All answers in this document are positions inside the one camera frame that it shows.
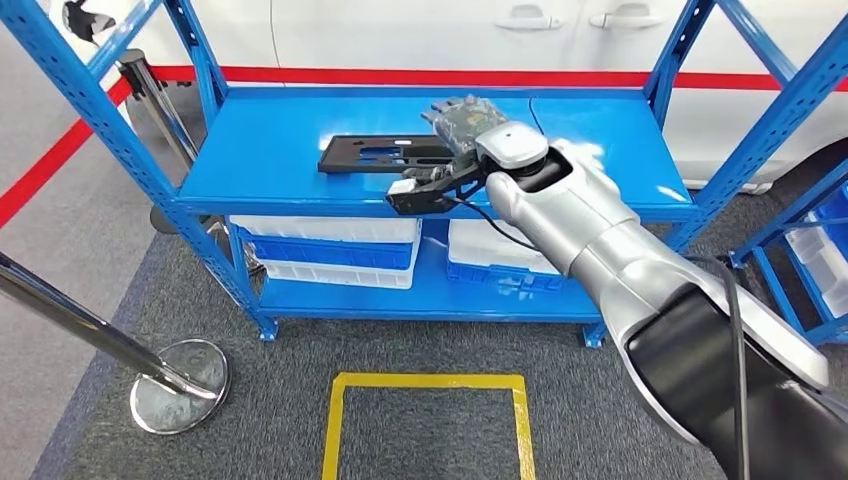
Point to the black plastic plate frame part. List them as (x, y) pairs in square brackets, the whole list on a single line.
[(344, 156)]

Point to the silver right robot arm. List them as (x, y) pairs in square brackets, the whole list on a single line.
[(629, 272)]

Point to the blue metal shelf rack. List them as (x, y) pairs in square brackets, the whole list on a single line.
[(278, 146)]

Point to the blue plastic bin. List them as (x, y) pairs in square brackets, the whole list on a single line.
[(331, 252), (835, 215), (503, 281)]

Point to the red barrier belt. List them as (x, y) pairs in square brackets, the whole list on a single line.
[(46, 166), (397, 76)]

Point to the white car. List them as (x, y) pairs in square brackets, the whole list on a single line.
[(397, 33)]

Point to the thin black pole stand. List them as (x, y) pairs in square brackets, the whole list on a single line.
[(172, 222)]

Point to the blue metal rack with casters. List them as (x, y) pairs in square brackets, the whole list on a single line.
[(782, 225)]

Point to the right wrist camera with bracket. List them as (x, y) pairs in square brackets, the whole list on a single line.
[(424, 199)]

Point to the chrome stanchion post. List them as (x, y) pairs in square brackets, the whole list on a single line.
[(79, 328), (159, 112)]

